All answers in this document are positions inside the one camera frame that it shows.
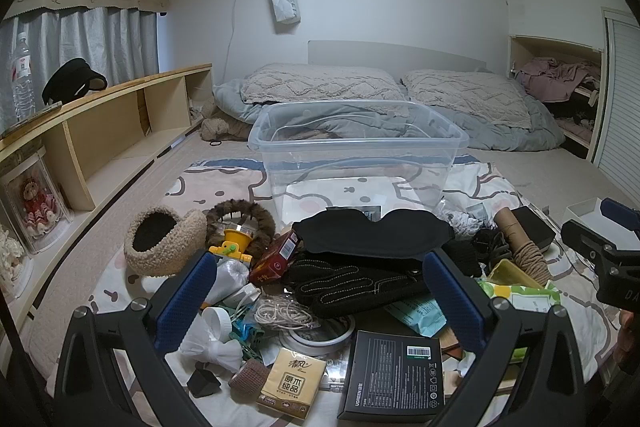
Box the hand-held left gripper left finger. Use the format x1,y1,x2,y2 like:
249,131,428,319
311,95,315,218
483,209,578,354
52,251,218,427

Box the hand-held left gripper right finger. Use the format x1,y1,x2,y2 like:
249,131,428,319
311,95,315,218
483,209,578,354
422,248,588,427

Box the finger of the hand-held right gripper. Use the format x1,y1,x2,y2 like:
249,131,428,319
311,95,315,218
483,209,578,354
560,219,619,266
600,198,640,228

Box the small black case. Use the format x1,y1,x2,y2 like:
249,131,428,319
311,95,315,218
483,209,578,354
187,361,222,399

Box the clear plastic storage box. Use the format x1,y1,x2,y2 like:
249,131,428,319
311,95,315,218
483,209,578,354
248,99,471,228

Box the person's right hand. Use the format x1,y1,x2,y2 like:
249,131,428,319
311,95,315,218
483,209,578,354
617,310,640,375

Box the white open box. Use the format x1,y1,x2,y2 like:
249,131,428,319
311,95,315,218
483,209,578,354
562,198,608,233

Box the white plastic cup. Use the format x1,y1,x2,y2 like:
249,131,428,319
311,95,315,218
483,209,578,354
201,306,236,342

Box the teal packet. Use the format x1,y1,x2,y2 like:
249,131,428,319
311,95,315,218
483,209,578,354
385,297,448,338

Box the black folded cloth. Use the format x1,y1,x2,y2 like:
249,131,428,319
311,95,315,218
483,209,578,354
440,239,483,278

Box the small black box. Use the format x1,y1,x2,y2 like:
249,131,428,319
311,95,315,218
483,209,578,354
510,206,557,253

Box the white plastic bag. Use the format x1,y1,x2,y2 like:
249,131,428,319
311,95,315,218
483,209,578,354
179,257,261,373

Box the twine spool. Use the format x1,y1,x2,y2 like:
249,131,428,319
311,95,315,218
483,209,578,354
494,207,553,288

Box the yellow plastic toy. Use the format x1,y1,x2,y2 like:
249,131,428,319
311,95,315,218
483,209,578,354
208,229,257,264

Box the black hair clip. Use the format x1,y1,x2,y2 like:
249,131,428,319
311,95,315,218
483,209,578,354
470,227,516,265

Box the teal clip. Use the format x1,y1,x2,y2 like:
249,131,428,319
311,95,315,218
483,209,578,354
230,314,266,360

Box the white crumpled paper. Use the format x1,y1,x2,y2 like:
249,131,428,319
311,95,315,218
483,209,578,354
447,202,488,238

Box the black stitched glove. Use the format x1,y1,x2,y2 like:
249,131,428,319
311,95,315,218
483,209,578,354
292,267,441,320

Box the red cardboard box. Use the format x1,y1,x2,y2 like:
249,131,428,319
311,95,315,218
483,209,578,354
248,229,301,286

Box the black product box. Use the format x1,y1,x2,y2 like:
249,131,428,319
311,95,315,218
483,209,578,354
336,330,445,423

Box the brown bandage roll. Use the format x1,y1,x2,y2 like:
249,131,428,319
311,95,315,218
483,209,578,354
228,358,271,399

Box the white louvre door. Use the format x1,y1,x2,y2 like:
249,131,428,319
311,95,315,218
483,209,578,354
594,7,640,198

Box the open closet shelf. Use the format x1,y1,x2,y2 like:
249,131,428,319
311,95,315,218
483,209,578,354
507,34,608,162

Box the black eye mask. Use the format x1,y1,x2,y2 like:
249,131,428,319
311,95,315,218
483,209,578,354
292,206,456,260

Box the brown fur headband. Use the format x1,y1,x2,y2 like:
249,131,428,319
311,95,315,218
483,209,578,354
206,199,277,260

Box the tan tissue pack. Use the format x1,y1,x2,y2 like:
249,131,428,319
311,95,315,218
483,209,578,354
256,347,327,419

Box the grey duvet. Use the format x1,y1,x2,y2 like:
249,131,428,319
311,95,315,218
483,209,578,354
212,79,566,152

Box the pink crumpled clothes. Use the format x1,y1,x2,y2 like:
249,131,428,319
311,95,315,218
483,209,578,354
515,56,601,102

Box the red doll display case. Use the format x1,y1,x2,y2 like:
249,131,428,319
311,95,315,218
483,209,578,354
0,147,76,255

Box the brown plush toy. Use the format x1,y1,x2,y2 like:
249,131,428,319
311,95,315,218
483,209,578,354
200,99,251,142

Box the beige textured pillow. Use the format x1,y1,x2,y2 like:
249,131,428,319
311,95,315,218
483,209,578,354
240,63,408,105
401,69,532,130

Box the white doll display case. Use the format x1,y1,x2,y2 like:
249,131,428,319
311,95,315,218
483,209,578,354
0,222,33,303

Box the light wooden shelf unit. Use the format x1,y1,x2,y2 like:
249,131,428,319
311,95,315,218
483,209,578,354
0,63,215,343

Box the flat book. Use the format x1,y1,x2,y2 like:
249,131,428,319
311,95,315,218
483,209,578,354
0,102,63,138

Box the black visor cap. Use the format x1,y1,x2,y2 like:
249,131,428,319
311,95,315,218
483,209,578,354
41,58,109,105

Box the grey headboard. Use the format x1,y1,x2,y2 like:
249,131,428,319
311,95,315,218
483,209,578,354
307,40,488,74

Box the grey curtain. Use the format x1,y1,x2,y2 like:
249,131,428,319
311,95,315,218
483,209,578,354
0,6,160,122

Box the clear water bottle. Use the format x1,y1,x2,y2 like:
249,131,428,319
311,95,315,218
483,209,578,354
7,32,37,122

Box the white cable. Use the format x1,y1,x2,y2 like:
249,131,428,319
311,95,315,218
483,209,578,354
227,284,261,323

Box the white cord bundle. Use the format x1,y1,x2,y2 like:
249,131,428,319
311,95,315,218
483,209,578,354
254,296,316,330

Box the thin tape ring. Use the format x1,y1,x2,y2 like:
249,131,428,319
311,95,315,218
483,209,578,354
287,317,356,354

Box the thin wall cable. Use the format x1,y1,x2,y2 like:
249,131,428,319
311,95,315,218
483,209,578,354
220,0,246,82

